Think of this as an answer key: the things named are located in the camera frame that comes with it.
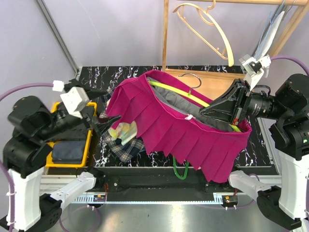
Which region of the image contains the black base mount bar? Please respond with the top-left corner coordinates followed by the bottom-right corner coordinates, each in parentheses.
top-left (99, 167), bottom-right (235, 202)

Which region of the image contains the neon yellow hanger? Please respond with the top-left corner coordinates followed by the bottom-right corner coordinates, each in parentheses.
top-left (148, 79), bottom-right (242, 132)

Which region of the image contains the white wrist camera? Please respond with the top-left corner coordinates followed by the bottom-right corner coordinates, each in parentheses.
top-left (52, 80), bottom-right (90, 119)
top-left (239, 55), bottom-right (271, 90)

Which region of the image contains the floral pastel skirt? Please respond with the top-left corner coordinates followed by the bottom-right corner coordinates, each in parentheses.
top-left (108, 121), bottom-right (138, 145)

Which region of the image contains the cream wooden hanger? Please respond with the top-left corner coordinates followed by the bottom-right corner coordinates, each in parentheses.
top-left (170, 1), bottom-right (235, 67)

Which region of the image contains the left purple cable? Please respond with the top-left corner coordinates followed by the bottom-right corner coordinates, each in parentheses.
top-left (0, 82), bottom-right (104, 232)

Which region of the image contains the green plastic hanger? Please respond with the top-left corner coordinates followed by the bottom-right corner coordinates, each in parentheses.
top-left (172, 157), bottom-right (190, 180)

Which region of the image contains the wooden clothes rack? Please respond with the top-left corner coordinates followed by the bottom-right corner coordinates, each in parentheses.
top-left (162, 0), bottom-right (309, 99)

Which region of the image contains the yellow plastic tray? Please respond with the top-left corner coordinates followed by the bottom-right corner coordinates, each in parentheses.
top-left (45, 101), bottom-right (98, 168)

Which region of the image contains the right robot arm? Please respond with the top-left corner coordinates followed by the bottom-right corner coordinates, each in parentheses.
top-left (199, 73), bottom-right (309, 231)

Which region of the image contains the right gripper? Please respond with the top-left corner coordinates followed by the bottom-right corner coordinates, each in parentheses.
top-left (199, 78), bottom-right (291, 125)

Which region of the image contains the magenta pleated skirt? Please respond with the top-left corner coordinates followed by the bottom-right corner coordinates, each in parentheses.
top-left (106, 70), bottom-right (252, 183)

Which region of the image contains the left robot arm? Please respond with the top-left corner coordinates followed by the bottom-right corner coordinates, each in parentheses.
top-left (0, 96), bottom-right (118, 232)

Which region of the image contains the plaid navy skirt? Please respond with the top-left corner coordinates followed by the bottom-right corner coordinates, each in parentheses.
top-left (99, 89), bottom-right (147, 162)

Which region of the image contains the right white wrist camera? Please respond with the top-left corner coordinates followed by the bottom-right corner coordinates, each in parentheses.
top-left (239, 55), bottom-right (271, 90)

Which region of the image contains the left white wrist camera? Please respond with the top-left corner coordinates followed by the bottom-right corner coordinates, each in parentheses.
top-left (52, 80), bottom-right (90, 119)

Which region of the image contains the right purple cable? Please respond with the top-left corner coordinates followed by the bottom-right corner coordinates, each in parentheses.
top-left (270, 55), bottom-right (309, 75)

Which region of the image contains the white garment on hanger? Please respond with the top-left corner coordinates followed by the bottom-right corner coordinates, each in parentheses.
top-left (253, 11), bottom-right (285, 59)

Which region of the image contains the purple cable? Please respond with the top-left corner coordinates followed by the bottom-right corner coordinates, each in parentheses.
top-left (0, 82), bottom-right (104, 232)
top-left (270, 55), bottom-right (309, 75)

